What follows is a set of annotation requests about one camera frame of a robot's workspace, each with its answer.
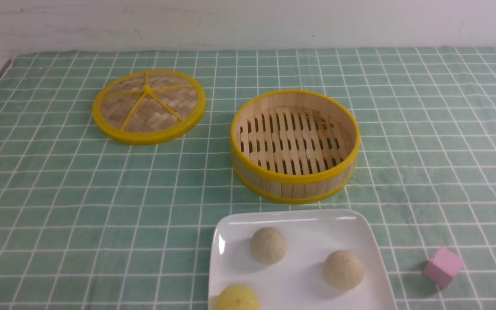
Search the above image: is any green checkered tablecloth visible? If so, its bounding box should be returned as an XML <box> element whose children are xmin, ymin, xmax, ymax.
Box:
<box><xmin>0</xmin><ymin>47</ymin><xmax>496</xmax><ymax>310</ymax></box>

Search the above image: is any yellow bamboo steamer basket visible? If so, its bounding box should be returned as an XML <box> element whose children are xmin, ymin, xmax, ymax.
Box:
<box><xmin>230</xmin><ymin>90</ymin><xmax>361</xmax><ymax>205</ymax></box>

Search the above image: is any yellow bamboo steamer lid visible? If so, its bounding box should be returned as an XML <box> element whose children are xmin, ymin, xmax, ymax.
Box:
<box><xmin>91</xmin><ymin>69</ymin><xmax>206</xmax><ymax>145</ymax></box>

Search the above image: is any yellow steamed bun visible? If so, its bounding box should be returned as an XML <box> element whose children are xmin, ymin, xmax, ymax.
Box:
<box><xmin>215</xmin><ymin>284</ymin><xmax>260</xmax><ymax>310</ymax></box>

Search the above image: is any cream steamed bun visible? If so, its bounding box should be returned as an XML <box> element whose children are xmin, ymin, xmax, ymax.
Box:
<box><xmin>323</xmin><ymin>250</ymin><xmax>365</xmax><ymax>291</ymax></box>

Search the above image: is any white square plate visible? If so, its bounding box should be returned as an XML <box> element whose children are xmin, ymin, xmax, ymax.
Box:
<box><xmin>208</xmin><ymin>209</ymin><xmax>397</xmax><ymax>310</ymax></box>

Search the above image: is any beige steamed bun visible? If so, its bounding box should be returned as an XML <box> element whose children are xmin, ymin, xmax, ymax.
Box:
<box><xmin>250</xmin><ymin>227</ymin><xmax>287</xmax><ymax>265</ymax></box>

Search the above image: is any pink cube block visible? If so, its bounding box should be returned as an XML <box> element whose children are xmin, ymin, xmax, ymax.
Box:
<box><xmin>422</xmin><ymin>247</ymin><xmax>464</xmax><ymax>290</ymax></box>

